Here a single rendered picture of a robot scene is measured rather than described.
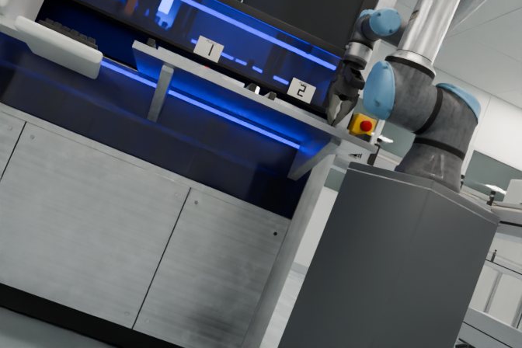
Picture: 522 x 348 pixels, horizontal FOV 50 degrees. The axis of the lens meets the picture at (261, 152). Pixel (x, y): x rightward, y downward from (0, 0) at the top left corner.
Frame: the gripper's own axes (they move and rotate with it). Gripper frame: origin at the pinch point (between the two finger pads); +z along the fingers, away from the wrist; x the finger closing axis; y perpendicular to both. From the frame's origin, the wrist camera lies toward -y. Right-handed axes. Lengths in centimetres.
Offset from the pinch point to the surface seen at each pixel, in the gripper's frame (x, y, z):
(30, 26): 79, -25, 12
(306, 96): 4.7, 26.9, -9.4
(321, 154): -0.8, 1.4, 9.8
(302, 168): -0.4, 15.3, 14.8
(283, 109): 17.3, -12.9, 4.8
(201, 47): 43, 27, -10
